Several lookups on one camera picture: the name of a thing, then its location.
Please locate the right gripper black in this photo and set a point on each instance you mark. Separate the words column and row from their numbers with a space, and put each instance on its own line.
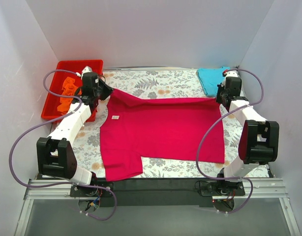
column 221, row 96

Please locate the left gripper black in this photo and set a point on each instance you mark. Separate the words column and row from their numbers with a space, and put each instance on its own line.
column 105, row 89

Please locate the magenta t shirt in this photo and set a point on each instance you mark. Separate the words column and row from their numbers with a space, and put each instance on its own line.
column 171, row 128

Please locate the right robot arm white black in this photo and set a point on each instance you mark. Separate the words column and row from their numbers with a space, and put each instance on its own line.
column 259, row 139

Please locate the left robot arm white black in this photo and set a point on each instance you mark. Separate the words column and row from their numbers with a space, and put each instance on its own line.
column 55, row 153

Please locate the folded cyan t shirt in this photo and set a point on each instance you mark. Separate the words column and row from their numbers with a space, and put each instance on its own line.
column 209, row 78

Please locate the red plastic bin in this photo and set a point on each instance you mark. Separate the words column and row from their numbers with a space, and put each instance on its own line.
column 66, row 83

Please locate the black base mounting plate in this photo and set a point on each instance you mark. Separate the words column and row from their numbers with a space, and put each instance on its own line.
column 158, row 191

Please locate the aluminium frame rail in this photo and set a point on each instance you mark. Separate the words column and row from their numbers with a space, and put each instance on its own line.
column 265, row 209

